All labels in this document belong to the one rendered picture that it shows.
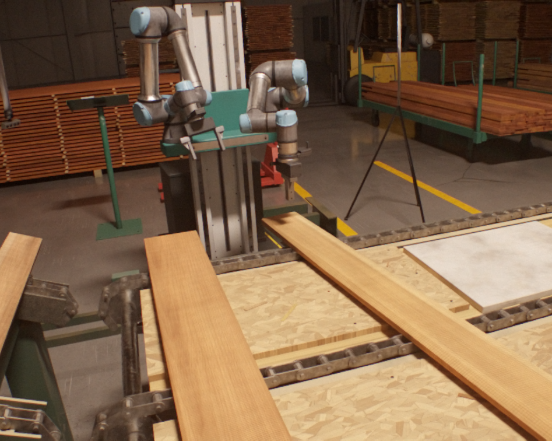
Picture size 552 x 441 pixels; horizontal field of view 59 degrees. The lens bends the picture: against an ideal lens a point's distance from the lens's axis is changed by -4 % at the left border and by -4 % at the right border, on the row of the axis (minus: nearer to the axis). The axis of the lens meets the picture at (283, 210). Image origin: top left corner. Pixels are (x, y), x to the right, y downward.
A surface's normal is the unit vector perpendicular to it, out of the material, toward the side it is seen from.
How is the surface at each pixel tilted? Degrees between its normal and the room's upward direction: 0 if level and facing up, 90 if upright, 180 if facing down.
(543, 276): 0
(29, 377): 90
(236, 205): 90
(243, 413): 0
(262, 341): 0
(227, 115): 90
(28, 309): 90
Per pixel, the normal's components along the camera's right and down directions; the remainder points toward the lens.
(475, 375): -0.50, -0.71
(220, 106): 0.38, 0.29
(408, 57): 0.07, 0.23
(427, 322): -0.05, -0.94
